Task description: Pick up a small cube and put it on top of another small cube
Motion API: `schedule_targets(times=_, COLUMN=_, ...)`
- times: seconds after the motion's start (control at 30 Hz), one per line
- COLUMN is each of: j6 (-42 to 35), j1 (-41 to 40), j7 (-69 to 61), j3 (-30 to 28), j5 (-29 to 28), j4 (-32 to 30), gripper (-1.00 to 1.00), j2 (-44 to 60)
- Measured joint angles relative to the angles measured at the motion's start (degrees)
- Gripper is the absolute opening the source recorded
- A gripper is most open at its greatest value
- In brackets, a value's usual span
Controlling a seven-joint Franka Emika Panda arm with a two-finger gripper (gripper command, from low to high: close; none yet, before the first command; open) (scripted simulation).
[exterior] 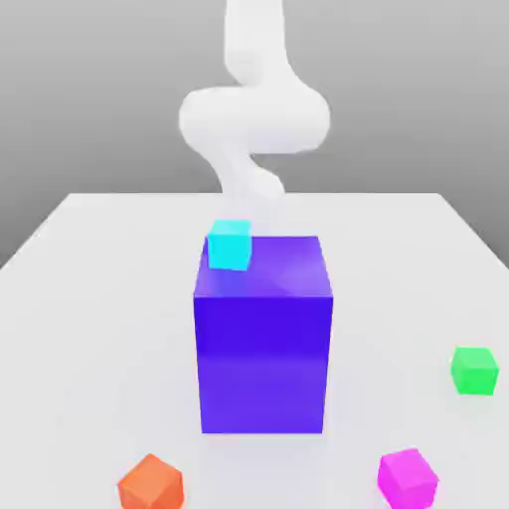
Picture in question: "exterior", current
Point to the small cyan cube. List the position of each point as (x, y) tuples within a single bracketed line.
[(229, 246)]

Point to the small orange cube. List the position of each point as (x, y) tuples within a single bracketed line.
[(151, 483)]

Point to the large purple box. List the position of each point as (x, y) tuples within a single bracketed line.
[(262, 358)]

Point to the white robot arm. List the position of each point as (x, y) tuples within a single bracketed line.
[(254, 115)]

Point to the small magenta cube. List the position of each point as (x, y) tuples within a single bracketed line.
[(406, 479)]

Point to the small green cube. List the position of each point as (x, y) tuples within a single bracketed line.
[(474, 372)]

